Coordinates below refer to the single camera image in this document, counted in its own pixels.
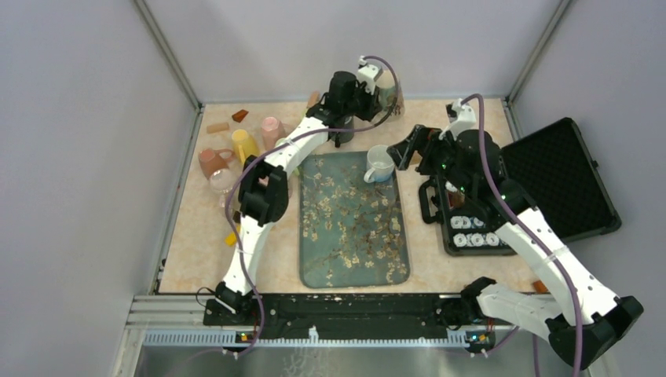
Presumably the yellow wooden block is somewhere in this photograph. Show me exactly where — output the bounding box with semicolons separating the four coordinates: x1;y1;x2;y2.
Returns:
224;229;239;247

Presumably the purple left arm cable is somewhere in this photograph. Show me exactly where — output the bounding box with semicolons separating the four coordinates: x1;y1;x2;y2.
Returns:
223;55;401;360

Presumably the pale pink tall mug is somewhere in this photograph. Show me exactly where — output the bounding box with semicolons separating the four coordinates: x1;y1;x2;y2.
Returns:
261;117;287;151

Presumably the teal blossom-pattern tray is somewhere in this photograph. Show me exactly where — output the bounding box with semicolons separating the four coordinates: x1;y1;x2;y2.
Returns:
298;152;411;289

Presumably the tan cylinder block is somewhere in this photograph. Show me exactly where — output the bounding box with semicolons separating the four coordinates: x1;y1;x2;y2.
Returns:
306;91;320;108

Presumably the dark teal mug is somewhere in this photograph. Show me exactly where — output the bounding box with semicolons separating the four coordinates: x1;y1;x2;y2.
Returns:
331;124;355;148

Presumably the beige wooden block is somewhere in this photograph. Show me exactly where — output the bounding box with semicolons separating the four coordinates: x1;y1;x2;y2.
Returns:
206;122;230;134

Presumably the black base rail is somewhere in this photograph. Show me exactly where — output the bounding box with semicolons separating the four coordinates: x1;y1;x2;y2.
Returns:
203;293;489;340

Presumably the dark red wooden block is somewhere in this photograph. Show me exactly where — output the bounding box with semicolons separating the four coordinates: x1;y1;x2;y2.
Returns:
231;109;249;123

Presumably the small orange block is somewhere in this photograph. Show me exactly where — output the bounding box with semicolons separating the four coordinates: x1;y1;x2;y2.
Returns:
532;280;549;295

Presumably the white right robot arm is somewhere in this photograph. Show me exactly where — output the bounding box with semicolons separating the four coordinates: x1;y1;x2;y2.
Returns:
387;125;644;372

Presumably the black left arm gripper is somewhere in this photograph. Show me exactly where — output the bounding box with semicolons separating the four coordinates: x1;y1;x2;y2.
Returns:
342;79;382;122

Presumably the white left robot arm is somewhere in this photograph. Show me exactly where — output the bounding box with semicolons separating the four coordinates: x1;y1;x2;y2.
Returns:
210;66;382;325

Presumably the white and blue mug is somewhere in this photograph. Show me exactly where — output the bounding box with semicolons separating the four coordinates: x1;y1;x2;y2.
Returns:
364;145;395;183

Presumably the black poker chip case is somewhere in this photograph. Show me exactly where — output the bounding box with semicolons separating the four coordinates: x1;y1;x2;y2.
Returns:
419;118;622;257

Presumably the terracotta mug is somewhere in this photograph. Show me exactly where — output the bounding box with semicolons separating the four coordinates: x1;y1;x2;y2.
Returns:
198;148;235;180

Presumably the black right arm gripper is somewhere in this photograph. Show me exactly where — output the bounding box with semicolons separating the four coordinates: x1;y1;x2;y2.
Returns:
387;124;474;195

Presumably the yellow mug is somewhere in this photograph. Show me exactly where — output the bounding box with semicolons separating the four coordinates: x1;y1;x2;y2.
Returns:
231;130;261;165

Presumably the cream patterned mug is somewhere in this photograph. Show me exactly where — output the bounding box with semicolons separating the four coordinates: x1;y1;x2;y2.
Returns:
374;69;404;123

